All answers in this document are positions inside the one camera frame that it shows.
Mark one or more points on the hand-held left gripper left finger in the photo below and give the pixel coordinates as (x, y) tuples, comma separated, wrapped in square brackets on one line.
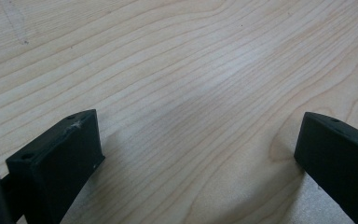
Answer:
[(59, 165)]

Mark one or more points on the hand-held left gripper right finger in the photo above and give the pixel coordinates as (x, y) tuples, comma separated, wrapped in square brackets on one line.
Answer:
[(341, 161)]

